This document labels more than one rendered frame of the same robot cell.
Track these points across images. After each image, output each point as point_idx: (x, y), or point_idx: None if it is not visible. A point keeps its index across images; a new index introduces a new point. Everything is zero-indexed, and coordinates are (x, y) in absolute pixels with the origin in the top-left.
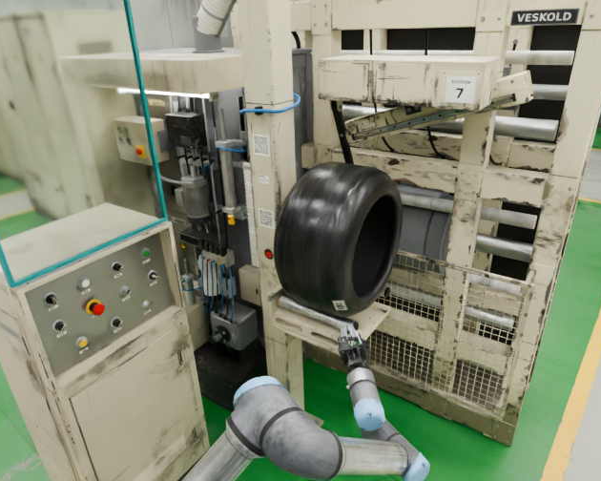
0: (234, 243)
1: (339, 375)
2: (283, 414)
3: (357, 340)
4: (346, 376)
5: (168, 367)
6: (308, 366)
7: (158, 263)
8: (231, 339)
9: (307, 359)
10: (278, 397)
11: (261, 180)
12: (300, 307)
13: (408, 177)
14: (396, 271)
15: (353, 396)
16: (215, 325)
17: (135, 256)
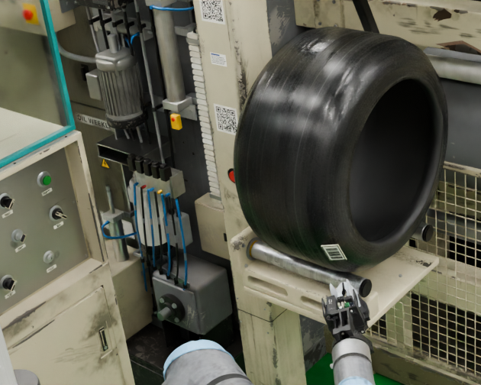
0: (186, 158)
1: (379, 382)
2: (221, 380)
3: (350, 301)
4: (392, 383)
5: (85, 354)
6: (327, 368)
7: (65, 195)
8: (186, 316)
9: (325, 356)
10: (216, 363)
11: (216, 61)
12: (282, 259)
13: (468, 39)
14: None
15: (335, 376)
16: (159, 295)
17: (31, 185)
